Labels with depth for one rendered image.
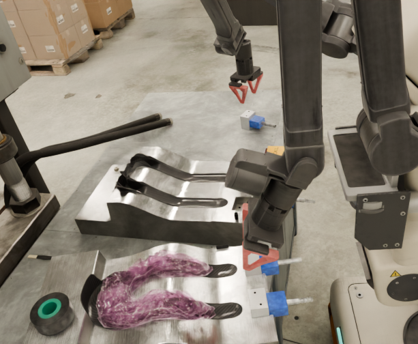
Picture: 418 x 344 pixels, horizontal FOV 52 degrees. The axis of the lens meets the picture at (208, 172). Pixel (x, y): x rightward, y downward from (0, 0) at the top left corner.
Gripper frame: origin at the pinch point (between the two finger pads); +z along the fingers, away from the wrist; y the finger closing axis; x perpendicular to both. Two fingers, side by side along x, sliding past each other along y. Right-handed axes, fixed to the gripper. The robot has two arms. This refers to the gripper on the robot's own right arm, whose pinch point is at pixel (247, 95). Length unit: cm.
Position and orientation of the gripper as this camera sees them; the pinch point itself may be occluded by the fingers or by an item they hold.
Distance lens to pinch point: 152.5
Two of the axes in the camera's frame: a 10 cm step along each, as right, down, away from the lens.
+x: 8.0, 2.6, -5.5
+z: 1.5, 7.9, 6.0
